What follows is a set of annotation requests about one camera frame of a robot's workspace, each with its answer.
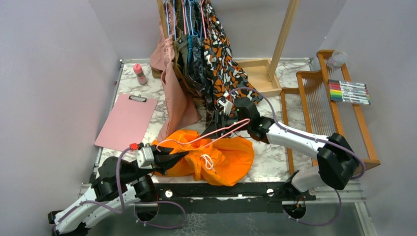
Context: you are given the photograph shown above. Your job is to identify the dark patterned hanging shorts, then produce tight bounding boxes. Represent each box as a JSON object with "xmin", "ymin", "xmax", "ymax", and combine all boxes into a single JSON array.
[{"xmin": 173, "ymin": 0, "xmax": 222, "ymax": 113}]

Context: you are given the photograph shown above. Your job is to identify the pink hanging shorts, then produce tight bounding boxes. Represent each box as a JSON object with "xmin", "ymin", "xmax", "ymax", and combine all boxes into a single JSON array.
[{"xmin": 149, "ymin": 19, "xmax": 203, "ymax": 142}]

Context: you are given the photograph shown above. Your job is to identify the wooden clothes rack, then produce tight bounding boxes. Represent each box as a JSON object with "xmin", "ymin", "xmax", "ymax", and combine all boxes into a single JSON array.
[{"xmin": 158, "ymin": 0, "xmax": 298, "ymax": 104}]

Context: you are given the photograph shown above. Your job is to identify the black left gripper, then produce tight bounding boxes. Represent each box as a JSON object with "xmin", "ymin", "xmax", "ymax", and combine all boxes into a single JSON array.
[{"xmin": 123, "ymin": 145, "xmax": 189, "ymax": 184}]

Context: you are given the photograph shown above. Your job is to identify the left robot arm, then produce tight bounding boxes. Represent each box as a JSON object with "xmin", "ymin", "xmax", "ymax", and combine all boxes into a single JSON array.
[{"xmin": 48, "ymin": 143, "xmax": 188, "ymax": 236}]

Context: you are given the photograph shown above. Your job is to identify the pink clipboard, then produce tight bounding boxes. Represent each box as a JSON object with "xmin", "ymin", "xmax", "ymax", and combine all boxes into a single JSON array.
[{"xmin": 94, "ymin": 93, "xmax": 158, "ymax": 151}]

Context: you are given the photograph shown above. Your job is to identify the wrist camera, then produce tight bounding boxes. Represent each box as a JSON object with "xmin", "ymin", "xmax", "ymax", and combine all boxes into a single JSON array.
[
  {"xmin": 129, "ymin": 143, "xmax": 154, "ymax": 168},
  {"xmin": 217, "ymin": 92, "xmax": 236, "ymax": 116}
]

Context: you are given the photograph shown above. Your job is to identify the orange camouflage hanging shorts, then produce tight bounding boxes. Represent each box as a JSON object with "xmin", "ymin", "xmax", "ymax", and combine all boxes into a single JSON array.
[{"xmin": 202, "ymin": 0, "xmax": 254, "ymax": 110}]

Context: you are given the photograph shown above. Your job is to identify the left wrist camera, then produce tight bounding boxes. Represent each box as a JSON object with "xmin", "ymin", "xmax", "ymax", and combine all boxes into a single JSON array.
[{"xmin": 129, "ymin": 143, "xmax": 154, "ymax": 168}]

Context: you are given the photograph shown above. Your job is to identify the pack of coloured markers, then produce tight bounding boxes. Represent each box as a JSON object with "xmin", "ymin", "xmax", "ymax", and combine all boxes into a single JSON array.
[{"xmin": 328, "ymin": 79, "xmax": 371, "ymax": 105}]

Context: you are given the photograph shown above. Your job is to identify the pink wire hanger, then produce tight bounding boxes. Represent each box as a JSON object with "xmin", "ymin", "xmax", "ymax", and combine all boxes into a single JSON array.
[{"xmin": 156, "ymin": 118, "xmax": 250, "ymax": 151}]

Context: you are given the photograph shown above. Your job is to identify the clear plastic cup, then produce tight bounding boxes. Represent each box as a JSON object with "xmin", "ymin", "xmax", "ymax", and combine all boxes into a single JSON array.
[{"xmin": 327, "ymin": 51, "xmax": 347, "ymax": 69}]

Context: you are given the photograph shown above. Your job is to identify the pink bottle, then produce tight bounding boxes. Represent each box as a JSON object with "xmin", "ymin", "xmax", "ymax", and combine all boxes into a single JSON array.
[{"xmin": 132, "ymin": 63, "xmax": 148, "ymax": 85}]

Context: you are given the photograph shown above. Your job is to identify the wooden tiered rack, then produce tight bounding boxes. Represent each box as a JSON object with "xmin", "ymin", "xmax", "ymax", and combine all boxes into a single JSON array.
[{"xmin": 281, "ymin": 50, "xmax": 380, "ymax": 170}]

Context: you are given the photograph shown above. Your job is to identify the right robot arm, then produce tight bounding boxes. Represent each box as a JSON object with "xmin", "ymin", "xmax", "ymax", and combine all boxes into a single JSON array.
[{"xmin": 202, "ymin": 98, "xmax": 360, "ymax": 200}]

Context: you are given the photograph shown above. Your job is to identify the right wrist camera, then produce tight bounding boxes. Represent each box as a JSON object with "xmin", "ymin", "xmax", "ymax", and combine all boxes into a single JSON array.
[{"xmin": 217, "ymin": 92, "xmax": 236, "ymax": 116}]

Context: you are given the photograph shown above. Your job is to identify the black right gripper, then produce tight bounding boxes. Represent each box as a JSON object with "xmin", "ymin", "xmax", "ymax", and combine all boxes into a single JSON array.
[{"xmin": 200, "ymin": 110, "xmax": 250, "ymax": 139}]

